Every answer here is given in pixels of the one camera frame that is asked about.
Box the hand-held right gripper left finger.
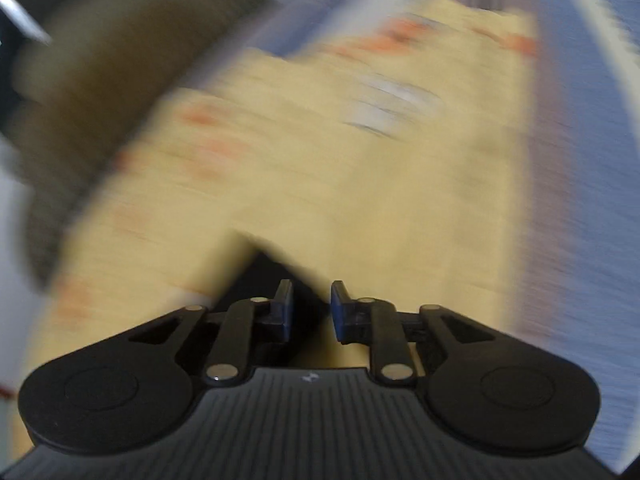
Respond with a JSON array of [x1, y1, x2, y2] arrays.
[[127, 279, 295, 387]]

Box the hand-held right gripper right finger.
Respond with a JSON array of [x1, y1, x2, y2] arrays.
[[330, 280, 506, 387]]

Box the black pants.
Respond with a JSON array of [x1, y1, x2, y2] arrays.
[[210, 247, 337, 368]]

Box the yellow carrot print blanket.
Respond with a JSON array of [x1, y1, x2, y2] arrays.
[[20, 0, 543, 461]]

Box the blue bed sheet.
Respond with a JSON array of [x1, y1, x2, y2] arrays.
[[520, 0, 640, 466]]

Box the olive padded headboard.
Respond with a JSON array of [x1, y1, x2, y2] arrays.
[[10, 0, 281, 293]]

